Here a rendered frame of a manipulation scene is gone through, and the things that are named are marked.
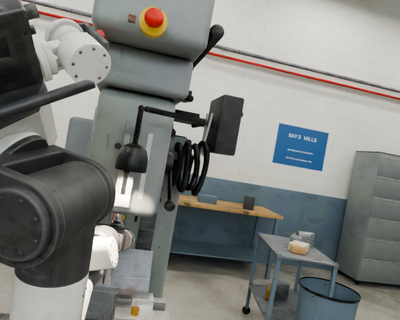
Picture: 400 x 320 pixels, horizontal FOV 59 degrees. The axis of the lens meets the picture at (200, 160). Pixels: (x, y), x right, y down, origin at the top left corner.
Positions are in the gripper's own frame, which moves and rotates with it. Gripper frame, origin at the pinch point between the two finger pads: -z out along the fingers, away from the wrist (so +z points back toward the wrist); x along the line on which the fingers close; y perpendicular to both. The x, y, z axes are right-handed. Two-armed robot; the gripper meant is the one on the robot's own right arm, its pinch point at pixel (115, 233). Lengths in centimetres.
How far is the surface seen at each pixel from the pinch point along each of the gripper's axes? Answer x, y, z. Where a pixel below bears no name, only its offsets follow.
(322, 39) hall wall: -163, -245, -473
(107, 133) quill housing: 3.8, -27.1, 10.4
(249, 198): -81, 18, -386
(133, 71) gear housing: -0.7, -42.8, 13.0
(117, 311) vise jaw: -5.3, 19.5, 3.9
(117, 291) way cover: 2.5, 28.1, -29.6
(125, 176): -3.1, -17.3, 12.7
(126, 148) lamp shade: -4.2, -24.3, 21.0
